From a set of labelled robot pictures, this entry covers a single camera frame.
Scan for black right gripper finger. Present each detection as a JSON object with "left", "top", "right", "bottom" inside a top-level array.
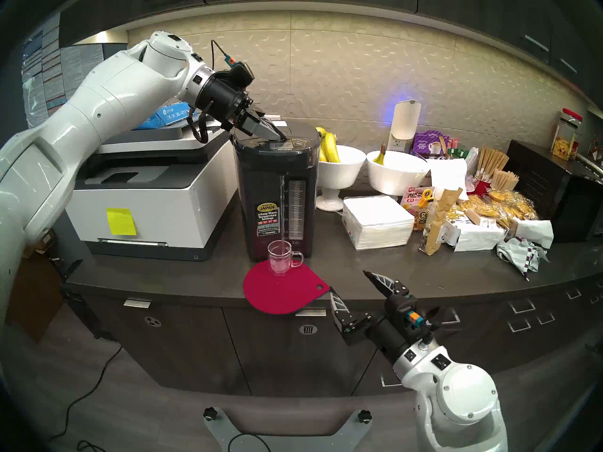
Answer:
[
  {"left": 330, "top": 287, "right": 374, "bottom": 346},
  {"left": 363, "top": 270, "right": 411, "bottom": 304}
]

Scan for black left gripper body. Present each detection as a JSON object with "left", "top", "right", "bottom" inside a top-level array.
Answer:
[{"left": 196, "top": 78, "right": 253, "bottom": 132}]

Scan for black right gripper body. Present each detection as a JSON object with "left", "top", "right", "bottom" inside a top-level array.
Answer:
[{"left": 360, "top": 296, "right": 432, "bottom": 367}]

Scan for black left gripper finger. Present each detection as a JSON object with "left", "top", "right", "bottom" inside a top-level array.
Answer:
[
  {"left": 246, "top": 108, "right": 288, "bottom": 139},
  {"left": 236, "top": 119, "right": 286, "bottom": 142}
]

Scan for black electric water dispenser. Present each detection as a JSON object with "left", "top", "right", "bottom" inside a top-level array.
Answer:
[{"left": 229, "top": 121, "right": 322, "bottom": 262}]

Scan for clear glass cup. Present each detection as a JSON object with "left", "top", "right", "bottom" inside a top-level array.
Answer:
[{"left": 268, "top": 241, "right": 304, "bottom": 277}]

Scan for white cup dispenser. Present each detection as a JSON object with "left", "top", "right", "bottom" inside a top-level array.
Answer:
[{"left": 387, "top": 99, "right": 422, "bottom": 153}]

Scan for blue printer paper ream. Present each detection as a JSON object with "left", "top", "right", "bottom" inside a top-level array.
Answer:
[{"left": 134, "top": 102, "right": 198, "bottom": 130}]

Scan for brown paper coffee bag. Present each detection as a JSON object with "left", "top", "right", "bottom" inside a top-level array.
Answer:
[{"left": 419, "top": 187, "right": 464, "bottom": 256}]

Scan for yellow banana bunch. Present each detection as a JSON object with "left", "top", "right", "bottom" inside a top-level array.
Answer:
[{"left": 315, "top": 126, "right": 341, "bottom": 163}]

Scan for white napkin stack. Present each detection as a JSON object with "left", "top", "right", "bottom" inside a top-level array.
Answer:
[{"left": 342, "top": 195, "right": 416, "bottom": 250}]

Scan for red teardrop silicone mat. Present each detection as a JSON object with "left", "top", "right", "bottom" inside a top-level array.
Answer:
[{"left": 243, "top": 260, "right": 331, "bottom": 315}]

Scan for red white snack packet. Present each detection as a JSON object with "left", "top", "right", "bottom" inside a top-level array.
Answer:
[{"left": 401, "top": 186, "right": 436, "bottom": 216}]

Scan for white coffee bag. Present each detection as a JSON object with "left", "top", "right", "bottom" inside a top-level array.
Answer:
[
  {"left": 443, "top": 218, "right": 507, "bottom": 252},
  {"left": 509, "top": 219, "right": 554, "bottom": 249}
]

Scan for white grey office printer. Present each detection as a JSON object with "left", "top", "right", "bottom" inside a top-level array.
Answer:
[{"left": 66, "top": 119, "right": 238, "bottom": 262}]

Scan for white round bowl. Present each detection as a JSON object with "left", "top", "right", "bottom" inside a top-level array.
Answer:
[{"left": 367, "top": 151, "right": 432, "bottom": 197}]

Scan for clear bag yellow snacks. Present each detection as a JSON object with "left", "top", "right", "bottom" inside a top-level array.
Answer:
[
  {"left": 488, "top": 190, "right": 540, "bottom": 222},
  {"left": 455, "top": 196, "right": 502, "bottom": 226}
]

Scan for white paper bag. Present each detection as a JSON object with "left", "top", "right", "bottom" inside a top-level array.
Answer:
[{"left": 428, "top": 158, "right": 469, "bottom": 200}]

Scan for checkered dish cloth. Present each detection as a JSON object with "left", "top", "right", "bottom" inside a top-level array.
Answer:
[{"left": 496, "top": 238, "right": 549, "bottom": 281}]

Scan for wooden stir stick bundle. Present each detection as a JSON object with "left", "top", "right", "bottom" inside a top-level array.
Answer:
[
  {"left": 490, "top": 169, "right": 520, "bottom": 192},
  {"left": 476, "top": 148, "right": 510, "bottom": 179}
]

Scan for yellow sticky note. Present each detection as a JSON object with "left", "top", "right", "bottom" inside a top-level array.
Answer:
[{"left": 106, "top": 208, "right": 138, "bottom": 236}]

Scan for dark lower counter cabinet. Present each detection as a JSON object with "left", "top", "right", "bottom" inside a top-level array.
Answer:
[{"left": 49, "top": 267, "right": 603, "bottom": 397}]

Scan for black microwave oven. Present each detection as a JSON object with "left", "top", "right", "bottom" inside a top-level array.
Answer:
[{"left": 506, "top": 140, "right": 603, "bottom": 243}]

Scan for small cardboard box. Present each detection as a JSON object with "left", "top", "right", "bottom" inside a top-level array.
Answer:
[{"left": 21, "top": 230, "right": 57, "bottom": 254}]

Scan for glass jar red lid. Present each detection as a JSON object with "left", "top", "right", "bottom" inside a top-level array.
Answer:
[{"left": 550, "top": 108, "right": 584, "bottom": 162}]

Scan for large cardboard box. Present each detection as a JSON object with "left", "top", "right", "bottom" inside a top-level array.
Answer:
[{"left": 5, "top": 253, "right": 64, "bottom": 343}]

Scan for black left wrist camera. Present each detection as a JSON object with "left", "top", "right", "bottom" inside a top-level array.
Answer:
[{"left": 221, "top": 61, "right": 256, "bottom": 87}]

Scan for black sleeved left gripper cable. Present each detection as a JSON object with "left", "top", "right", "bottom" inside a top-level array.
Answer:
[{"left": 185, "top": 103, "right": 213, "bottom": 144}]

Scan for thin left camera cable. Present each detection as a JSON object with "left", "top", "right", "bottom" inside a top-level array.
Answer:
[{"left": 211, "top": 39, "right": 236, "bottom": 65}]

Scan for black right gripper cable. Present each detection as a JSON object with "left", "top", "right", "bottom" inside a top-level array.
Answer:
[{"left": 422, "top": 307, "right": 455, "bottom": 343}]

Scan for white pedestal bowl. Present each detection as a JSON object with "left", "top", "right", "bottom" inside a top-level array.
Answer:
[{"left": 315, "top": 145, "right": 367, "bottom": 212}]

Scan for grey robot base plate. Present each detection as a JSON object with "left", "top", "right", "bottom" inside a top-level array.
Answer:
[{"left": 204, "top": 407, "right": 373, "bottom": 452}]

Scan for thin black looped cable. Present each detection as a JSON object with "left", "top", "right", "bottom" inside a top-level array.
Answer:
[{"left": 228, "top": 432, "right": 273, "bottom": 452}]

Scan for black floor cable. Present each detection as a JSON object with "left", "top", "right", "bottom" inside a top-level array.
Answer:
[{"left": 49, "top": 345, "right": 123, "bottom": 452}]

